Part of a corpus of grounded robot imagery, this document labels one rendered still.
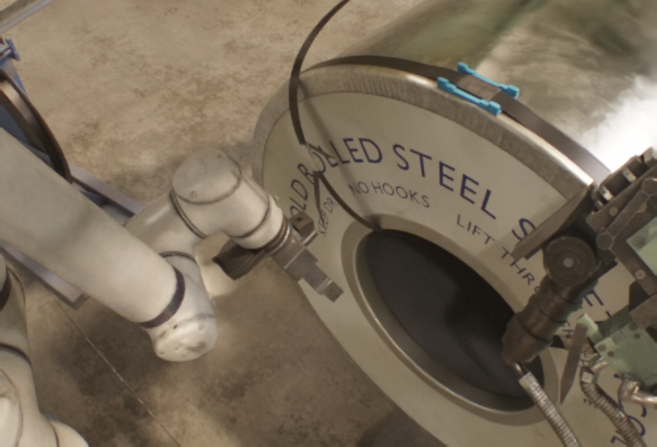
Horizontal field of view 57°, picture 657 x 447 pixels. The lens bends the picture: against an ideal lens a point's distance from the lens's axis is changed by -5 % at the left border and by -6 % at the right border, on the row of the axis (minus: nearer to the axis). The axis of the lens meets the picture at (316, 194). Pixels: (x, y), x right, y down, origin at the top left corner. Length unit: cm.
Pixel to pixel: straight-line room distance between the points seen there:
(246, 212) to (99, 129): 233
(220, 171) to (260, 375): 142
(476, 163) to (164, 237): 47
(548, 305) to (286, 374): 147
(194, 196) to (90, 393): 154
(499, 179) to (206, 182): 43
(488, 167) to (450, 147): 7
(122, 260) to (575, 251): 50
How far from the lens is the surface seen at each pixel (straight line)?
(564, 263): 76
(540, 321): 84
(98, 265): 70
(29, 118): 206
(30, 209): 64
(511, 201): 99
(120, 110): 326
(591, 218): 72
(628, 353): 77
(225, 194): 86
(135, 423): 223
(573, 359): 78
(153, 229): 90
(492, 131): 93
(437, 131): 100
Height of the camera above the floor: 196
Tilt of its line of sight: 48 degrees down
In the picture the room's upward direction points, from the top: 5 degrees counter-clockwise
